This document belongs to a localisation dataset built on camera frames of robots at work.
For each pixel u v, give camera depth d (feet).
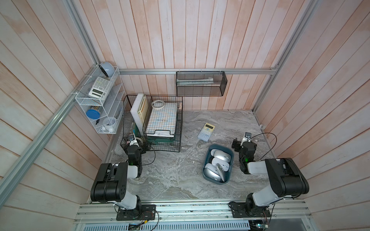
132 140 2.56
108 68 2.68
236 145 2.79
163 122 2.83
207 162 2.97
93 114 2.50
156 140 2.96
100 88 2.54
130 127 3.48
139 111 2.81
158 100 3.23
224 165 2.82
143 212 2.44
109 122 2.95
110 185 1.47
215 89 3.49
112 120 3.04
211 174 2.75
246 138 2.59
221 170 2.69
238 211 2.39
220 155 3.03
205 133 3.43
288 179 1.50
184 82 2.89
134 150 2.39
